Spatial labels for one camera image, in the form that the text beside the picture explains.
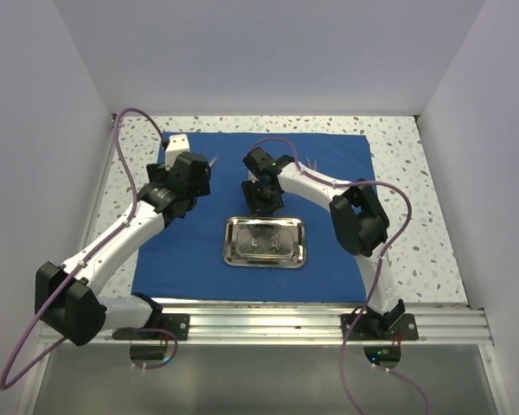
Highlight steel surgical scissors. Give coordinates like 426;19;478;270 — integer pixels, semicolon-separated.
306;157;318;171

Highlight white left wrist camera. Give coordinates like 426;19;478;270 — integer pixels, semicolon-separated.
164;134;190;170

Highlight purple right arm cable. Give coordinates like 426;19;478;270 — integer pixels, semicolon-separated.
253;137;433;414

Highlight blue cloth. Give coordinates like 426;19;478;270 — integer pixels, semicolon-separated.
131;132;365;303

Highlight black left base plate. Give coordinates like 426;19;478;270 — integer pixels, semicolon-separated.
112;313;190;341

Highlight steel instrument tray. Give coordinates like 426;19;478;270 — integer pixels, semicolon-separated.
223;216;307;269

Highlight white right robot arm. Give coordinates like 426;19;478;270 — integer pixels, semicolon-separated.
241;147;405;340

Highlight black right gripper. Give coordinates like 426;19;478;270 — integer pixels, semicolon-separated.
243;178;285;219

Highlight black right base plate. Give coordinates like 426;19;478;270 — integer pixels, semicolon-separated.
339;308;420;342

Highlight aluminium front rail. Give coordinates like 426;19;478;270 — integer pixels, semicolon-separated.
163;302;493;346

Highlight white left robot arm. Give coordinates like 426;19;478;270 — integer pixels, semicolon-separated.
35;151;211;346

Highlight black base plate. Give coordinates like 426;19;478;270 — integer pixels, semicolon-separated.
339;308;420;342
112;313;190;341

